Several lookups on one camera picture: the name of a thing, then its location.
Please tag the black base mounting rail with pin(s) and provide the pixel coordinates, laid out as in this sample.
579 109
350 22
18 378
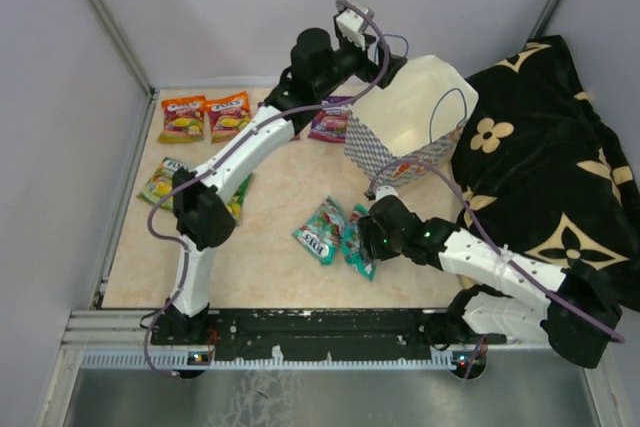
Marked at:
316 335

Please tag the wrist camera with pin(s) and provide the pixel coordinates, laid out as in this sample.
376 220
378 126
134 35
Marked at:
380 192
351 25

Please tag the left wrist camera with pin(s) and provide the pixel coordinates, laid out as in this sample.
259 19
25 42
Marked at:
351 25

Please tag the orange candy bag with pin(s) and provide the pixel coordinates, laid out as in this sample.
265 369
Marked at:
228 116
183 120

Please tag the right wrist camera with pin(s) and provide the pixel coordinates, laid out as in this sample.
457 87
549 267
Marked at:
380 192

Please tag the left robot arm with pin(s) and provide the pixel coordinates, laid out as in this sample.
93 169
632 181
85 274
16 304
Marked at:
200 195

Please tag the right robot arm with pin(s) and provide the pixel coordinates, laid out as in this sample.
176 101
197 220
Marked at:
566 308

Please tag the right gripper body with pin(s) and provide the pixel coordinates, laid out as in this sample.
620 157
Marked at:
383 246

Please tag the green candy bag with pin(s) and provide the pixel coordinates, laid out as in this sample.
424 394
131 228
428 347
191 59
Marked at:
235 204
161 181

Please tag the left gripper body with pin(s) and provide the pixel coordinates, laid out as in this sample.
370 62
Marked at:
369 70

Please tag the black floral blanket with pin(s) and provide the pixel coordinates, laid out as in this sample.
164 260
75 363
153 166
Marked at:
543 174

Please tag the purple candy bag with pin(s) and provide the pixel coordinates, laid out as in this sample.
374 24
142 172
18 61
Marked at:
262 104
330 125

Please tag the blue checkered paper bag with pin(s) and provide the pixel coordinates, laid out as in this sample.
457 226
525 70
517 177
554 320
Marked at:
392 133

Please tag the mint candy bag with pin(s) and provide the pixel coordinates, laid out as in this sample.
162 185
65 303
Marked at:
321 235
351 244

